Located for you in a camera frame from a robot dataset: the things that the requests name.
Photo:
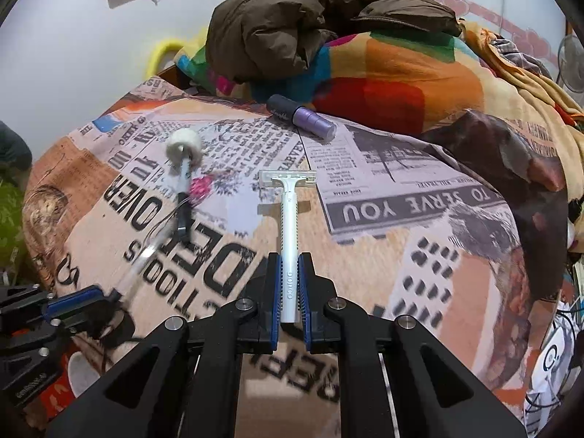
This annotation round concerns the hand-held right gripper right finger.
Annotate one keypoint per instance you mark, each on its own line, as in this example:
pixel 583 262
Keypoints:
pixel 304 303

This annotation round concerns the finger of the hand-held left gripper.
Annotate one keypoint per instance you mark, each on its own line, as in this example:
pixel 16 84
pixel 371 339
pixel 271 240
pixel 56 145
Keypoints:
pixel 73 300
pixel 27 342

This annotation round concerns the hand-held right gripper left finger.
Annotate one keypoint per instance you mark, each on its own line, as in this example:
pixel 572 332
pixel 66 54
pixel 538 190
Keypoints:
pixel 273 303

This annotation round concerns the white plastic cup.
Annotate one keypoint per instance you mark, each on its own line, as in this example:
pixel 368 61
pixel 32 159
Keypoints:
pixel 83 374

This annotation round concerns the white disposable razor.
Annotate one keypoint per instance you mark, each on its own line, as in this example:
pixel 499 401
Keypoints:
pixel 288 219

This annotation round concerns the clear wand with white head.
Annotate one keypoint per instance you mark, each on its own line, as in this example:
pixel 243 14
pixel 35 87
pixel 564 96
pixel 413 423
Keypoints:
pixel 184 146

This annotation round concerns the orange red packet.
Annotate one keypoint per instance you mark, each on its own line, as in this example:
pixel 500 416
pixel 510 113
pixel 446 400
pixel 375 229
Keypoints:
pixel 57 397

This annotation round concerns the green patterned bag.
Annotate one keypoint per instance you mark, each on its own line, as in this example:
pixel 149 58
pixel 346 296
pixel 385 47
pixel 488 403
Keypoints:
pixel 11 219

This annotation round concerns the newspaper printed blanket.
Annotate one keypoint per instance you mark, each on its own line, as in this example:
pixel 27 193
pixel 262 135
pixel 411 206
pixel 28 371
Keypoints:
pixel 401 219

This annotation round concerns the small pink item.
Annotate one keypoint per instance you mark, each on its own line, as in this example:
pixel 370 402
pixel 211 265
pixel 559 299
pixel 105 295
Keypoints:
pixel 200 187

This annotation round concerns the dark grey cloth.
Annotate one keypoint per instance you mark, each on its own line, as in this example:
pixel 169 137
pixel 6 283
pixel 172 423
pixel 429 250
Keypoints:
pixel 13 150

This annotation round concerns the purple tube with black cap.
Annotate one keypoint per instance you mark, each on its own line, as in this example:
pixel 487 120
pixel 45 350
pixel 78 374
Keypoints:
pixel 305 118

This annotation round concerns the colourful patchwork blanket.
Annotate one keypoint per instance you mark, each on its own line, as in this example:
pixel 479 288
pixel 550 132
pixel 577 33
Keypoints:
pixel 392 82

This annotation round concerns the white round device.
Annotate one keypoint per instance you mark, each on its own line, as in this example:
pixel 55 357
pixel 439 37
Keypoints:
pixel 550 358

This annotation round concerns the yellow curved tube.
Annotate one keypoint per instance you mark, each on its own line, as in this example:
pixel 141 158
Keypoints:
pixel 159 50

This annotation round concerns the white pump bottle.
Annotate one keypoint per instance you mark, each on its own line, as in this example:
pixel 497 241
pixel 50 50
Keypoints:
pixel 571 233

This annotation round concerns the brown padded jacket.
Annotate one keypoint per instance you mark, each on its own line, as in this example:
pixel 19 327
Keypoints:
pixel 283 23

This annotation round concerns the beige yellow blanket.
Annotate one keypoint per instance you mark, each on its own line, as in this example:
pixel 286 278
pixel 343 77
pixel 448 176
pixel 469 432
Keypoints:
pixel 538 105

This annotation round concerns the standing electric fan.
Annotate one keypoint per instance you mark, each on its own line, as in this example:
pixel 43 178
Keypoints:
pixel 572 61

